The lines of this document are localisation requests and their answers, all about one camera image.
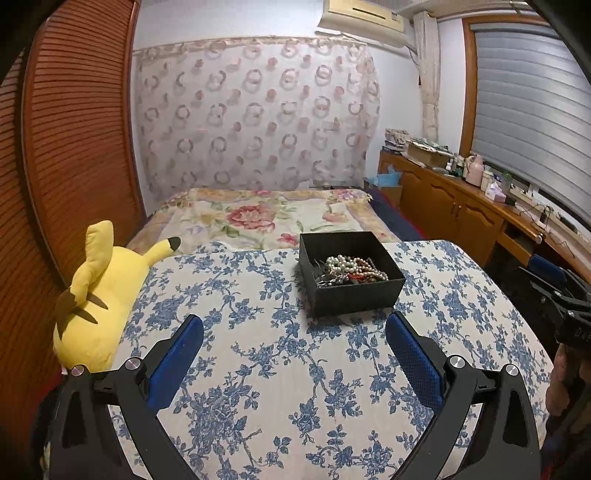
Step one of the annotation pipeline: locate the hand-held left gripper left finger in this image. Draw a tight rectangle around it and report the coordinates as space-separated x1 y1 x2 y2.
51 314 205 480

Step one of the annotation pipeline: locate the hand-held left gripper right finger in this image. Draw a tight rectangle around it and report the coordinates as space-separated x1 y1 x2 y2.
385 311 541 480

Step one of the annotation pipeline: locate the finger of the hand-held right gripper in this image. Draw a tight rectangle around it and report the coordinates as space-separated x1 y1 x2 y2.
527 255 591 305

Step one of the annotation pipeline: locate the black cardboard box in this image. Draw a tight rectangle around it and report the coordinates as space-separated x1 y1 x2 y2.
298 231 406 318

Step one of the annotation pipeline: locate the thin silver chain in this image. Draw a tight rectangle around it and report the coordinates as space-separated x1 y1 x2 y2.
313 262 345 289

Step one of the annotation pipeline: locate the large pearl necklace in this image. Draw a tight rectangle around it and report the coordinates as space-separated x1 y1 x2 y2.
325 255 368 277

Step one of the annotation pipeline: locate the person's right hand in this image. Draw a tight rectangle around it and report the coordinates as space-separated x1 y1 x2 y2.
546 345 583 417

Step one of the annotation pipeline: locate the white power strip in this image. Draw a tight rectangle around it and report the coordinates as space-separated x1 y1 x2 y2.
509 186 574 234

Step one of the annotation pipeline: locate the pink tissue pack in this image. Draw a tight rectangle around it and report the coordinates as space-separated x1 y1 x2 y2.
484 180 509 204

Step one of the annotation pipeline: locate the yellow plush toy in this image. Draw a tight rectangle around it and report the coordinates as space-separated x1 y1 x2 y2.
52 220 182 373

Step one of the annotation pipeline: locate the wooden cabinet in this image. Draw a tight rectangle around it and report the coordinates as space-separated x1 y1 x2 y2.
378 150 591 280

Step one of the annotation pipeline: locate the blue floral cloth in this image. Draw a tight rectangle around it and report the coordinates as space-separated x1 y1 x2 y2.
108 239 556 480

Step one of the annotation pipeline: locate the pink flask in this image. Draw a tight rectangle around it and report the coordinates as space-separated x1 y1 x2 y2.
464 154 486 187

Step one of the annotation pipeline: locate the dark blue blanket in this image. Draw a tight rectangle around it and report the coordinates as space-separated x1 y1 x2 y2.
367 186 426 243

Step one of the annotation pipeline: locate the pink floral quilt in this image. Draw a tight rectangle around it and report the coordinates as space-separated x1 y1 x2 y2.
126 186 403 254

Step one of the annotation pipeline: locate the grey window blind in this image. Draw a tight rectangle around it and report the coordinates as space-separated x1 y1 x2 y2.
470 18 591 228

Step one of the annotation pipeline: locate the open cardboard box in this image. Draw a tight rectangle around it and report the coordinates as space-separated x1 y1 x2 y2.
405 140 452 169

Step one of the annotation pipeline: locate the blue plastic bag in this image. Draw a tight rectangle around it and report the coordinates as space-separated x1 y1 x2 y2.
366 165 403 188

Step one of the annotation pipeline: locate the stack of papers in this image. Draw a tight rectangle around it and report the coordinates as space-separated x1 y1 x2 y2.
383 128 411 153

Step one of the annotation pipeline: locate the brown slatted wardrobe door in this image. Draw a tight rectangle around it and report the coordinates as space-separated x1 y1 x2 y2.
0 0 147 480

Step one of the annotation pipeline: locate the cream lace curtain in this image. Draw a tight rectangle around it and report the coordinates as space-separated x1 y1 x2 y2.
412 11 440 140

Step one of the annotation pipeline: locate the circle patterned curtain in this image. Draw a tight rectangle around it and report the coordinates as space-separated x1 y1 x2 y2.
131 37 382 198

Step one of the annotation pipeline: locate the white air conditioner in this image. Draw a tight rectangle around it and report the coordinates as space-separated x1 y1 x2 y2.
318 0 420 49

